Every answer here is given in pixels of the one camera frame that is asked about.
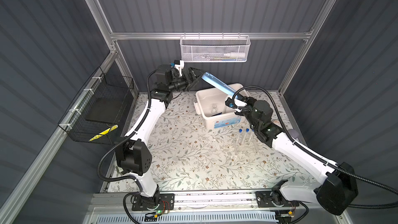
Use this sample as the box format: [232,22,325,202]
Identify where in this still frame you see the blue plastic bin lid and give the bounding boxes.
[202,72,247,109]

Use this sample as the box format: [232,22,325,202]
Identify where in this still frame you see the blue capped test tube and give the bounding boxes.
[236,129,243,145]
[242,128,250,145]

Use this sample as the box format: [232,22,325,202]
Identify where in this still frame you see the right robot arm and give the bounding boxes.
[225,89,398,215]

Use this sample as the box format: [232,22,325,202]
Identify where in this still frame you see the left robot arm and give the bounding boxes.
[97,63,205,198]

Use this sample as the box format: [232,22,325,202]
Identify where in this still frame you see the black wire side basket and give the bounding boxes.
[58,65,136,144]

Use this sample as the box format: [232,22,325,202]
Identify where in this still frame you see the white plastic storage bin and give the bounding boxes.
[194,88,242,130]

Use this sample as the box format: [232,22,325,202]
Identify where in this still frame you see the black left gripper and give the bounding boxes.
[167,68,203,94]

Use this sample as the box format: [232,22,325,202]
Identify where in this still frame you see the white wire wall basket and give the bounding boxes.
[179,34,251,63]

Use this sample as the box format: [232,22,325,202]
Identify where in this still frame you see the clear test tube rack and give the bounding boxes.
[233,129,259,159]

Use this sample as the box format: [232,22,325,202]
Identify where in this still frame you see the grey purple pouch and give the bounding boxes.
[288,129,300,140]

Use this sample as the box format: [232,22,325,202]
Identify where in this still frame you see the white bottle in basket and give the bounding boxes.
[223,52,246,59]

